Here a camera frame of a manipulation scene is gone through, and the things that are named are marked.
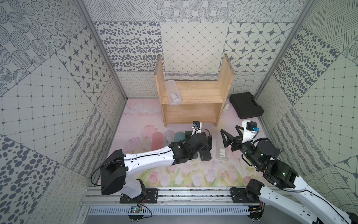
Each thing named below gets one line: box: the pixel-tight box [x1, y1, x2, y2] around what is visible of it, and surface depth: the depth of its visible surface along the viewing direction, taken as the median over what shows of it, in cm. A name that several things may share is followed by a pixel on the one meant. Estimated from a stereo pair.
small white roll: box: [222, 103, 230, 113], surface depth 112 cm
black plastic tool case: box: [229, 91, 265, 120], surface depth 112 cm
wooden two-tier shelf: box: [153, 53, 235, 128], surface depth 91 cm
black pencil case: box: [199, 149, 212, 162], surface depth 89 cm
